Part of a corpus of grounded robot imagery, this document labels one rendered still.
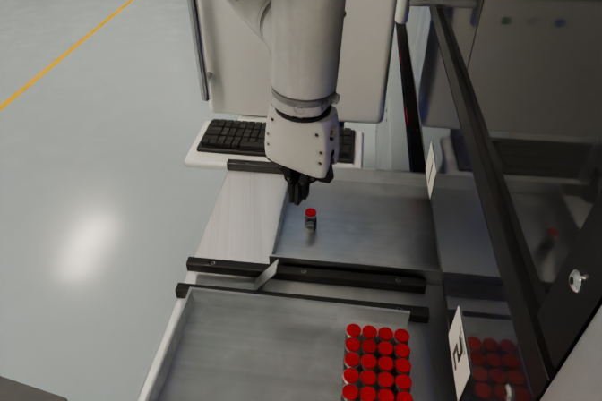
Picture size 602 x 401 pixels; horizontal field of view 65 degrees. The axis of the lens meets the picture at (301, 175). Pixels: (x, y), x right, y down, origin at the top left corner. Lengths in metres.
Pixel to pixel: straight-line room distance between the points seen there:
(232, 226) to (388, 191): 0.33
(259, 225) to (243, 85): 0.53
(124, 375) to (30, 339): 0.40
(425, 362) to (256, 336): 0.25
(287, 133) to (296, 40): 0.15
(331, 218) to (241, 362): 0.33
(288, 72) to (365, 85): 0.73
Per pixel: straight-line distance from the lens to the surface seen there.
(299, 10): 0.53
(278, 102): 0.60
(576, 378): 0.34
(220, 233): 0.90
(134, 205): 2.39
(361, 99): 1.30
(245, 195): 0.97
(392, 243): 0.88
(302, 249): 0.86
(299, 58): 0.55
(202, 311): 0.79
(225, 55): 1.30
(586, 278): 0.33
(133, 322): 1.93
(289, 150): 0.65
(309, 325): 0.76
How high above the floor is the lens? 1.51
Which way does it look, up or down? 38 degrees down
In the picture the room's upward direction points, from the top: straight up
